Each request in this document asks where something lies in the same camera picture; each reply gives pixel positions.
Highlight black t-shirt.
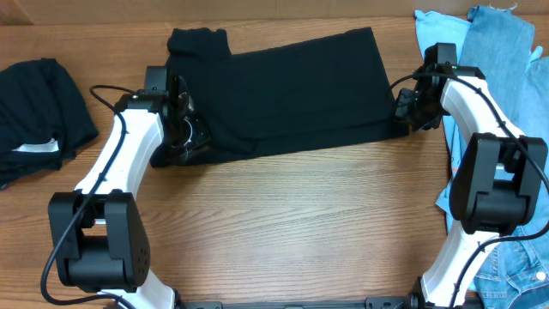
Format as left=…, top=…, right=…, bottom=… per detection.
left=166, top=27, right=408, bottom=165

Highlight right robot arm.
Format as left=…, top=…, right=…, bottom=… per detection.
left=389, top=43, right=548, bottom=308

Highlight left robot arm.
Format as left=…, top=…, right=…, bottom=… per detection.
left=40, top=66, right=210, bottom=309

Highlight light blue t-shirt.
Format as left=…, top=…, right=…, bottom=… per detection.
left=413, top=9, right=481, bottom=293

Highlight folded black garment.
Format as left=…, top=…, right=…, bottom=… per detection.
left=1, top=58, right=99, bottom=188

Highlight blue denim jeans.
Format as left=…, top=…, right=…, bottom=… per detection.
left=460, top=6, right=548, bottom=308

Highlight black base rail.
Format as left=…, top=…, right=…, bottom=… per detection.
left=175, top=295, right=425, bottom=309

